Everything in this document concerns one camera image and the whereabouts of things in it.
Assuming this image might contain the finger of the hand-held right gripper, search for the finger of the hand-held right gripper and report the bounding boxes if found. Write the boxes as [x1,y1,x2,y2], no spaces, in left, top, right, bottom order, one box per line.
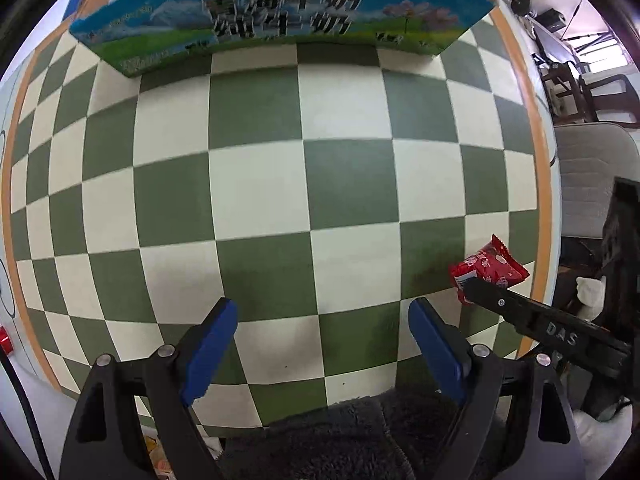
[465,277,633,381]

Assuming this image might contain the cardboard box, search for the cardboard box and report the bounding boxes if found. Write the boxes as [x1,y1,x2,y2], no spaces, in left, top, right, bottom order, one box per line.
[67,0,496,78]

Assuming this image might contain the grey chair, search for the grey chair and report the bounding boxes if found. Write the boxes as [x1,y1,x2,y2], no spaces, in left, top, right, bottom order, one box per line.
[552,122,640,241]

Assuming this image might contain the grey fluffy cloth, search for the grey fluffy cloth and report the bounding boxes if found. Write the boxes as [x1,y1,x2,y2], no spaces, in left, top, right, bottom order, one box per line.
[217,387,501,480]

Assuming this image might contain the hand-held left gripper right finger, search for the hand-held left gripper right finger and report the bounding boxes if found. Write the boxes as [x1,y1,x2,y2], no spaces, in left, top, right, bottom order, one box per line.
[407,297,588,480]

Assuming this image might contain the green checkered table mat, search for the green checkered table mat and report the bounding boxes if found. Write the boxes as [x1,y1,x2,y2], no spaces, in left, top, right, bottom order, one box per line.
[0,5,558,438]

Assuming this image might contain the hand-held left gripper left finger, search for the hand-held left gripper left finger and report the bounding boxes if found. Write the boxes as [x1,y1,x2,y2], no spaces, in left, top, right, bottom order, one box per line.
[59,297,239,480]

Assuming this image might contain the black box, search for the black box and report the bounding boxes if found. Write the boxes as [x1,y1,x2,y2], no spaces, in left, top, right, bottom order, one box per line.
[542,7,568,31]

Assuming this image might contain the white cloth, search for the white cloth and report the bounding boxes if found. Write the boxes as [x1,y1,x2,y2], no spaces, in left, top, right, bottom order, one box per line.
[572,407,636,480]

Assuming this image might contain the person's right hand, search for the person's right hand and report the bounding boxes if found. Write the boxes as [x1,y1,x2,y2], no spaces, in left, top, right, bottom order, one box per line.
[575,275,607,322]

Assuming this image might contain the red candy packet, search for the red candy packet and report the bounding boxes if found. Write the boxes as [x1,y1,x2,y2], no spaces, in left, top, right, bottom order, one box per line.
[448,234,531,306]

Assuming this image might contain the black cable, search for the black cable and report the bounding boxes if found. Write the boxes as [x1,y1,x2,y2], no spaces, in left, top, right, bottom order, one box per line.
[0,355,56,480]

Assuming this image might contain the dark wooden chair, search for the dark wooden chair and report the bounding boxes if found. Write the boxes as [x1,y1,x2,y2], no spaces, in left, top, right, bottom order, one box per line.
[540,60,640,126]

